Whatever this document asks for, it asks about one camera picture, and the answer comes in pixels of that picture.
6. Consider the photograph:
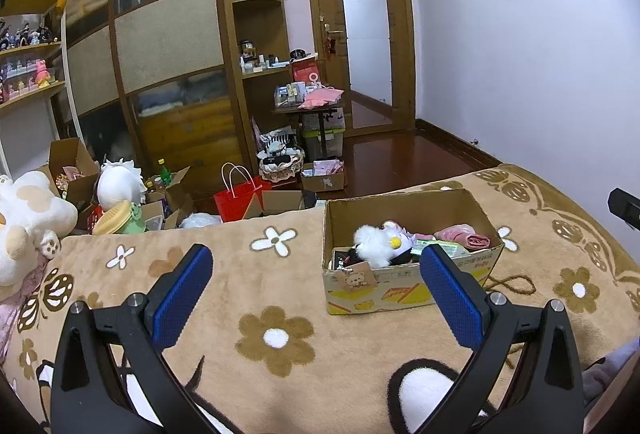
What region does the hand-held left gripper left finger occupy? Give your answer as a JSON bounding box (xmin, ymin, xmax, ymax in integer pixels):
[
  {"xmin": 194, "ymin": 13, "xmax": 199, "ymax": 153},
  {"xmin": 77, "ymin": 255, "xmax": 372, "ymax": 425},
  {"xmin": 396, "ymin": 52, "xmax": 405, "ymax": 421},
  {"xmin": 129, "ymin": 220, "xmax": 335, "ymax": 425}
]
[{"xmin": 50, "ymin": 244, "xmax": 215, "ymax": 434}]

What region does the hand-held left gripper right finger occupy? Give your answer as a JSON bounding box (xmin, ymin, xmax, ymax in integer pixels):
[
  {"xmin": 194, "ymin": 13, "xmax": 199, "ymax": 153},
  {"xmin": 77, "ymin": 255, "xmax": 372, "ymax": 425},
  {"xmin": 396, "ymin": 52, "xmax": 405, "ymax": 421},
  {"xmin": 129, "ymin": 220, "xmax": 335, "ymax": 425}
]
[{"xmin": 417, "ymin": 244, "xmax": 586, "ymax": 434}]

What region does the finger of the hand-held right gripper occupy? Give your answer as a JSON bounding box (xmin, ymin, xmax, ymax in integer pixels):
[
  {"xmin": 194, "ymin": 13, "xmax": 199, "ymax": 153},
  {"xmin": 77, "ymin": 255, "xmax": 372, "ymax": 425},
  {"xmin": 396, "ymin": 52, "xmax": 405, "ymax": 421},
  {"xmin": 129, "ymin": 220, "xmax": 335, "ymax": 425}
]
[{"xmin": 607, "ymin": 188, "xmax": 640, "ymax": 232}]

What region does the green packet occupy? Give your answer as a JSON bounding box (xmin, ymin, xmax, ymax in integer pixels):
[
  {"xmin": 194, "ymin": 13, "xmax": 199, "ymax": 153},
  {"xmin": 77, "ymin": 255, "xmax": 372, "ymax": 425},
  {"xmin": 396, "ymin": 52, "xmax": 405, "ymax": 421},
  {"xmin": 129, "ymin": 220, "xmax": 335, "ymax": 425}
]
[{"xmin": 412, "ymin": 239, "xmax": 471, "ymax": 259}]

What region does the pink cloth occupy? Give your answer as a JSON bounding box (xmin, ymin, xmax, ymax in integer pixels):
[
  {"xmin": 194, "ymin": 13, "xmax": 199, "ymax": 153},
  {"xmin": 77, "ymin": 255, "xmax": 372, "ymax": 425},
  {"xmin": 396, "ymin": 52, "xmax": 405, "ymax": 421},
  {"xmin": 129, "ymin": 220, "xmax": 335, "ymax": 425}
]
[{"xmin": 434, "ymin": 224, "xmax": 493, "ymax": 252}]

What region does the purple-haired plush doll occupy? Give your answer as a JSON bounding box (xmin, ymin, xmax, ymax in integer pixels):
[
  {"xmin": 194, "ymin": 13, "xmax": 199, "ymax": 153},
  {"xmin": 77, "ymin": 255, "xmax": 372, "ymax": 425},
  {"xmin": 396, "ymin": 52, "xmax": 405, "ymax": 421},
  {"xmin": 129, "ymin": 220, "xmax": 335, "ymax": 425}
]
[{"xmin": 382, "ymin": 221, "xmax": 417, "ymax": 251}]

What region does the white fluffy duck plush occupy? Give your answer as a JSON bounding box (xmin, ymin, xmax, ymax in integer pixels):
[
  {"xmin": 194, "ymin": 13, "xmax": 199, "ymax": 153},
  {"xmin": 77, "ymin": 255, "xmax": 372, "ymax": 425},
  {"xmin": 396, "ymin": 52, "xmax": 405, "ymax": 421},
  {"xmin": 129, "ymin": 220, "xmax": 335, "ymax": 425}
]
[{"xmin": 352, "ymin": 223, "xmax": 407, "ymax": 269}]

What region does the printed cardboard box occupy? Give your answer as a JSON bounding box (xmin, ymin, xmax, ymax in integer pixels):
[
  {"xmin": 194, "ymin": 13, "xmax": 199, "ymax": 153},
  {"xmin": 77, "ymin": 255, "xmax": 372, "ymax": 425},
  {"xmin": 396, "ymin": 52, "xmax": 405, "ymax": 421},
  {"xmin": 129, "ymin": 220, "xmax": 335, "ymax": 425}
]
[{"xmin": 321, "ymin": 189, "xmax": 506, "ymax": 316}]

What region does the black plush toy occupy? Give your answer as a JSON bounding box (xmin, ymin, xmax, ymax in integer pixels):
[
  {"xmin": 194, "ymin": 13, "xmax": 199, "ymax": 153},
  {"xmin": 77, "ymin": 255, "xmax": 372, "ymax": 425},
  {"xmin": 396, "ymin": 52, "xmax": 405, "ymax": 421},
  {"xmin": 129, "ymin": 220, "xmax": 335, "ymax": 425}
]
[{"xmin": 330, "ymin": 246, "xmax": 371, "ymax": 267}]

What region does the white fluffy item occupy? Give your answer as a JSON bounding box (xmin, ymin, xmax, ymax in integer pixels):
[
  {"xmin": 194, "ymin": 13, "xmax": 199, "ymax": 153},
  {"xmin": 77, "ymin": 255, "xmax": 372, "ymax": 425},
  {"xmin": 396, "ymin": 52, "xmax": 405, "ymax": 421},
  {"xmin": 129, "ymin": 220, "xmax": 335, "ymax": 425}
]
[{"xmin": 179, "ymin": 212, "xmax": 223, "ymax": 229}]

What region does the paper hang tag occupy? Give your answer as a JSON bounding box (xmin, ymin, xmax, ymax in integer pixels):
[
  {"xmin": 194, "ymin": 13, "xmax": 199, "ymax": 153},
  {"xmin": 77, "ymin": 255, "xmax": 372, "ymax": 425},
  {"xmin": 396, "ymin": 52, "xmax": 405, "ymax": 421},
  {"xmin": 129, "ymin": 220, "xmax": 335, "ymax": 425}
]
[{"xmin": 336, "ymin": 263, "xmax": 377, "ymax": 295}]

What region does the green frog toy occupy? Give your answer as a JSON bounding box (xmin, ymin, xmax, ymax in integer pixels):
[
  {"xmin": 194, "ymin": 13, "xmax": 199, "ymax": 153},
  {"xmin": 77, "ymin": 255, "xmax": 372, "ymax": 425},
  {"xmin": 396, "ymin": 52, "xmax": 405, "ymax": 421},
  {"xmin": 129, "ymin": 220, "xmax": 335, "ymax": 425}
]
[{"xmin": 92, "ymin": 200, "xmax": 146, "ymax": 235}]

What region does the brown flower blanket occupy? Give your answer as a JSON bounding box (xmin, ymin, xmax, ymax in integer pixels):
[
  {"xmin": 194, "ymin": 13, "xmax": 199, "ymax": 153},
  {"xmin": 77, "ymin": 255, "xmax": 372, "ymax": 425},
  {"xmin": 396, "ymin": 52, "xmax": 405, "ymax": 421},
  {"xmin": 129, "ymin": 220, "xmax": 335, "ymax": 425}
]
[{"xmin": 0, "ymin": 164, "xmax": 640, "ymax": 434}]

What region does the cardboard box with bottles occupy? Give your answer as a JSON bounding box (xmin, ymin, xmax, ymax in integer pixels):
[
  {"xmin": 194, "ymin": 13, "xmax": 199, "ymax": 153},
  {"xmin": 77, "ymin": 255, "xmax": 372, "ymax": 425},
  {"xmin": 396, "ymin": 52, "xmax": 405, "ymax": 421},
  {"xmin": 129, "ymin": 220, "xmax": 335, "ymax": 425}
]
[{"xmin": 145, "ymin": 166, "xmax": 196, "ymax": 229}]

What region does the red paper bag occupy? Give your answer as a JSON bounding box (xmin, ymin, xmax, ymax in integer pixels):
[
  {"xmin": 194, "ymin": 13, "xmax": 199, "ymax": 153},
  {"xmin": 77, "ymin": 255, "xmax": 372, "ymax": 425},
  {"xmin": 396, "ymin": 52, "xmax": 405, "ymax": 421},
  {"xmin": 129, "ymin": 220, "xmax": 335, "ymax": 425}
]
[{"xmin": 213, "ymin": 163, "xmax": 273, "ymax": 223}]

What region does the white-haired plush head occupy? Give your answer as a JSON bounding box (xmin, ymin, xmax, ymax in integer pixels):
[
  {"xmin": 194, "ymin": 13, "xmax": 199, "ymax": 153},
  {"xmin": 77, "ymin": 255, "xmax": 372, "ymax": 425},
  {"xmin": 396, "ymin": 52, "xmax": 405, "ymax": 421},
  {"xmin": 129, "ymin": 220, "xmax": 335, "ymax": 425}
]
[{"xmin": 96, "ymin": 159, "xmax": 147, "ymax": 209}]

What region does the grey cloth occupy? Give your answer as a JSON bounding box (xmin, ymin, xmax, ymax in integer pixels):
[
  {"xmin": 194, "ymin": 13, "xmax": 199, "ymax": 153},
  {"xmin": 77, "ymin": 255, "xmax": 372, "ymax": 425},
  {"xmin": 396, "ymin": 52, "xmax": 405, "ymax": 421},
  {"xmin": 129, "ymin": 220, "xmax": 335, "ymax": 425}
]
[{"xmin": 582, "ymin": 338, "xmax": 640, "ymax": 415}]

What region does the basket with zebra plush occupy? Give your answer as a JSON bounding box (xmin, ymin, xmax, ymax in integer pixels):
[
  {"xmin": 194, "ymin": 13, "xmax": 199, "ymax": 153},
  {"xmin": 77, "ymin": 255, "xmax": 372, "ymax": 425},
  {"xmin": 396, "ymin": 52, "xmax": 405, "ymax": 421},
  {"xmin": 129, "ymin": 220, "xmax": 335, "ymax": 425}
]
[{"xmin": 257, "ymin": 126, "xmax": 306, "ymax": 185}]

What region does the small cardboard box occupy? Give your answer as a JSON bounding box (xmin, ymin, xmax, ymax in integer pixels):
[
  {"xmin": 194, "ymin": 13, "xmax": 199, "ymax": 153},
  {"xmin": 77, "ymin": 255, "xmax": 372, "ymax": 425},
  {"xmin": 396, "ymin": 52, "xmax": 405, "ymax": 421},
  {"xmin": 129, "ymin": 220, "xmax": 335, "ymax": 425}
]
[{"xmin": 300, "ymin": 159, "xmax": 346, "ymax": 192}]

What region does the white cow plush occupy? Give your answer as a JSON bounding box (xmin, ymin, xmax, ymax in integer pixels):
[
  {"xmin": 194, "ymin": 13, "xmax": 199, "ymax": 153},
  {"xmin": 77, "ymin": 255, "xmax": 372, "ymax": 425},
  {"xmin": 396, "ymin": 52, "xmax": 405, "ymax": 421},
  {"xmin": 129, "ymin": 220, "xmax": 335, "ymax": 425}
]
[{"xmin": 0, "ymin": 171, "xmax": 79, "ymax": 287}]

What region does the open cardboard box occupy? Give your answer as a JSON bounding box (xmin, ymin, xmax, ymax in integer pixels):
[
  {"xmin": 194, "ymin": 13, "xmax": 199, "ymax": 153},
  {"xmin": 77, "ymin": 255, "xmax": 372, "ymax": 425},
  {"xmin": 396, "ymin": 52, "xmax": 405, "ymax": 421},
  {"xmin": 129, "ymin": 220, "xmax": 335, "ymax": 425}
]
[{"xmin": 37, "ymin": 138, "xmax": 101, "ymax": 209}]

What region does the clear storage bin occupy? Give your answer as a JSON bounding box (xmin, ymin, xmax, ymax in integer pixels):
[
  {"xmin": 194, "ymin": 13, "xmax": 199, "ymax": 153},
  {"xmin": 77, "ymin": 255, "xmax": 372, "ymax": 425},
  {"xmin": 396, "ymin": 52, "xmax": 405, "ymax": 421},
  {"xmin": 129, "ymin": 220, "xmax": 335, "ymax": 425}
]
[{"xmin": 300, "ymin": 106, "xmax": 347, "ymax": 157}]

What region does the small cluttered table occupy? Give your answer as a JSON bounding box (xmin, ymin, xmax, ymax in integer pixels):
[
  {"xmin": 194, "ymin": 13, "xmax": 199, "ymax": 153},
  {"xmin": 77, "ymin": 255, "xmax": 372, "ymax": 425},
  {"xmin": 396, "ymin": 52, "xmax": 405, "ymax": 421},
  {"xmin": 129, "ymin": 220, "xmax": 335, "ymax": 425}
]
[{"xmin": 272, "ymin": 84, "xmax": 347, "ymax": 159}]

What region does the white curved pole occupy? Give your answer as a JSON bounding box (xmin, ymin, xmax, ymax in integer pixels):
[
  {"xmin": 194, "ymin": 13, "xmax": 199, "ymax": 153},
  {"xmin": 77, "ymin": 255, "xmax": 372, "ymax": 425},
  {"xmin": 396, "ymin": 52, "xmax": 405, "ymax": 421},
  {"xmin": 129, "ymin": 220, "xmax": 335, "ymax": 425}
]
[{"xmin": 57, "ymin": 8, "xmax": 86, "ymax": 139}]

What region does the red box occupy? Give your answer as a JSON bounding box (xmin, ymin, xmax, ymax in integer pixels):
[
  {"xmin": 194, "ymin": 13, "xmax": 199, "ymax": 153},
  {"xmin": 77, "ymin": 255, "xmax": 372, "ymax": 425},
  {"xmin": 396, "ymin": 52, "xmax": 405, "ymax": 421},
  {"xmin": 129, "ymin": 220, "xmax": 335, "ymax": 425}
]
[{"xmin": 291, "ymin": 56, "xmax": 321, "ymax": 84}]

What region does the wooden wardrobe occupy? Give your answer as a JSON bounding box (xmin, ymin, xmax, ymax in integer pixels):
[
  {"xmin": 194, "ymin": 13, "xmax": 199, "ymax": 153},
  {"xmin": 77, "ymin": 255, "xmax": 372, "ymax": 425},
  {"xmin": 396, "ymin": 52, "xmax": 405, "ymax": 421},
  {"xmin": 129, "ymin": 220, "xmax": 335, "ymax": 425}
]
[{"xmin": 45, "ymin": 0, "xmax": 251, "ymax": 205}]

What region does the wooden door with glass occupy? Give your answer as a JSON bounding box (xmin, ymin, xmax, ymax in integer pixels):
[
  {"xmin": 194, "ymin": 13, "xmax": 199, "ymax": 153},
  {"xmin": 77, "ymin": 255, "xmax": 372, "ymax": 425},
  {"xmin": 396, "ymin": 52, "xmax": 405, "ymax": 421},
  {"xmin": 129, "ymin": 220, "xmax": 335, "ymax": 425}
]
[{"xmin": 302, "ymin": 0, "xmax": 416, "ymax": 137}]

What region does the wooden corner shelf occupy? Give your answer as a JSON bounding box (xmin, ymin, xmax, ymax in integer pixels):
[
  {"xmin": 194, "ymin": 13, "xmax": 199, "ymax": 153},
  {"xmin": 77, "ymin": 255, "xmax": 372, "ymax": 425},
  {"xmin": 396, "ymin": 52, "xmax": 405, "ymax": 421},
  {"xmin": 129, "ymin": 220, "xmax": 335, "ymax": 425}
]
[{"xmin": 220, "ymin": 0, "xmax": 301, "ymax": 179}]

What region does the wall shelf with figurines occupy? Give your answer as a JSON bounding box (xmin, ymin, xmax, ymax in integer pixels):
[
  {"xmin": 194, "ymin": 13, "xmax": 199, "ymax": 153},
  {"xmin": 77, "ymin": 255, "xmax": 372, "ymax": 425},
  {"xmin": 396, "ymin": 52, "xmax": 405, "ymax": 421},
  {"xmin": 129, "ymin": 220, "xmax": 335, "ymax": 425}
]
[{"xmin": 0, "ymin": 0, "xmax": 68, "ymax": 115}]

